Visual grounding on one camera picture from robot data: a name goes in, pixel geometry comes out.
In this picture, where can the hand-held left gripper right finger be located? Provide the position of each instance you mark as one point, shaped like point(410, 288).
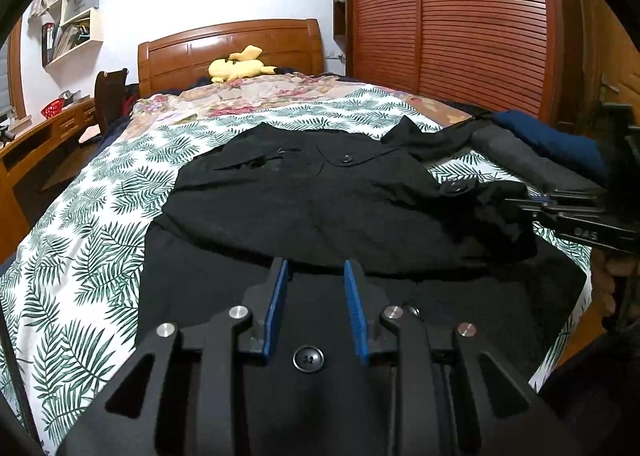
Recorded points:
point(355, 308)

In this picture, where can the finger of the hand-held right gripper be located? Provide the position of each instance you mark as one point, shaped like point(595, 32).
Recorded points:
point(530, 210)
point(570, 197)

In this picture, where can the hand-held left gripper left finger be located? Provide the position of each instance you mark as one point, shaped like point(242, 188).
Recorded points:
point(275, 307)

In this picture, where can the black coat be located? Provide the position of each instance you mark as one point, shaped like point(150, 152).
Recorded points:
point(310, 196)

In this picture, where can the person's right hand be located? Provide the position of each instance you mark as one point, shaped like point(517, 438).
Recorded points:
point(602, 286)

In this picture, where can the grey folded cloth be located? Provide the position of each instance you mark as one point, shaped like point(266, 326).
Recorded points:
point(530, 161)

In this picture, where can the navy folded cloth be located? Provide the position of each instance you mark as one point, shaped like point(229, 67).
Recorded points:
point(550, 136)

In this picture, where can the brown door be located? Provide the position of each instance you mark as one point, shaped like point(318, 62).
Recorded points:
point(620, 61)

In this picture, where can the person's dark clothing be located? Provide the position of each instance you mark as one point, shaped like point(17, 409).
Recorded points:
point(590, 386)

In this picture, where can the leaf print blanket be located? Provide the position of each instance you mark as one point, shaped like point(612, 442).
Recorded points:
point(75, 286)

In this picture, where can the wooden louvered wardrobe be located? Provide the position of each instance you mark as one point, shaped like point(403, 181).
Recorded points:
point(475, 11)

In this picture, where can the floral blanket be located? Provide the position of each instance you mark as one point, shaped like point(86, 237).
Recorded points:
point(260, 91)

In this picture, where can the yellow plush toy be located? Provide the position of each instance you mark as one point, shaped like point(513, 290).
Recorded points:
point(240, 67)

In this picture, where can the wooden open shelf unit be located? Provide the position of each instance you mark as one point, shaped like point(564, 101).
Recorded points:
point(340, 21)

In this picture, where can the dark brown chair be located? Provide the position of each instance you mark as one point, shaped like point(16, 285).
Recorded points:
point(107, 96)

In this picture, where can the wooden headboard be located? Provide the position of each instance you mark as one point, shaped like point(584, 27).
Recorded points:
point(190, 51)

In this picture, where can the red basket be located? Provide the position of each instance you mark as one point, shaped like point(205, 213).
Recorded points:
point(54, 108)

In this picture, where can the wooden desk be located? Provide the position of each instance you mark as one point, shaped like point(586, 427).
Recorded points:
point(30, 136)

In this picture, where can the white window blind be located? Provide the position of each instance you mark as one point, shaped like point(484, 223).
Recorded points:
point(4, 81)

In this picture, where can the wooden window frame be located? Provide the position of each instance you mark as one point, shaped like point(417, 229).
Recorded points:
point(17, 71)

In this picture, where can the white wall shelf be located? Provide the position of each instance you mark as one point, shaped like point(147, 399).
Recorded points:
point(80, 11)

